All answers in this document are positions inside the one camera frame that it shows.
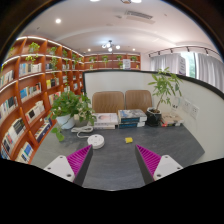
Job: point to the recessed ceiling lights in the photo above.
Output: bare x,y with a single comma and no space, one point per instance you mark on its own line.
58,20

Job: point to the white curtain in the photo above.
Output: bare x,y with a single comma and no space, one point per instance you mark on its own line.
206,70

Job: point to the small white sign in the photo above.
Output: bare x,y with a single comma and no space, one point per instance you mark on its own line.
126,64

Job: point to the small stack of books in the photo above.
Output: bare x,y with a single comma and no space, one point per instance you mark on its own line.
171,120

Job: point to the large white book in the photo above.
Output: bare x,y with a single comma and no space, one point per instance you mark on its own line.
104,127
106,118

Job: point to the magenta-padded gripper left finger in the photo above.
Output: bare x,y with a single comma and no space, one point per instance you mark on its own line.
61,168

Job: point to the tan padded chair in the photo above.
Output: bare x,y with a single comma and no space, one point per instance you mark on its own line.
138,100
107,101

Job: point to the multi-bulb ceiling lamp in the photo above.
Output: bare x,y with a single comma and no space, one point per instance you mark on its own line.
110,45

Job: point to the orange wooden bookshelf unit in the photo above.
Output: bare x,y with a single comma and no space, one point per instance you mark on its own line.
23,100

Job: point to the tall plant in black pot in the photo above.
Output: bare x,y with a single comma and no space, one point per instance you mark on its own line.
153,118

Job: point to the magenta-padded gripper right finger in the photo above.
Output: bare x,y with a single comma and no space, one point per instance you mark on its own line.
165,166

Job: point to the ceiling air vent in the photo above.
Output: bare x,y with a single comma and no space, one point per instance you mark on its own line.
139,16

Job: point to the white wall socket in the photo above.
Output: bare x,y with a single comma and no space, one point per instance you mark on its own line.
186,106
194,111

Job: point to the round white power strip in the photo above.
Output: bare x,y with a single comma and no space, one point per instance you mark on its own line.
96,141

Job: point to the leafy plant in white pot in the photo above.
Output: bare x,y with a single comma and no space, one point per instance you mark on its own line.
66,106

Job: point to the thick dark blue book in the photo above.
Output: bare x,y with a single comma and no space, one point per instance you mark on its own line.
131,115
131,125

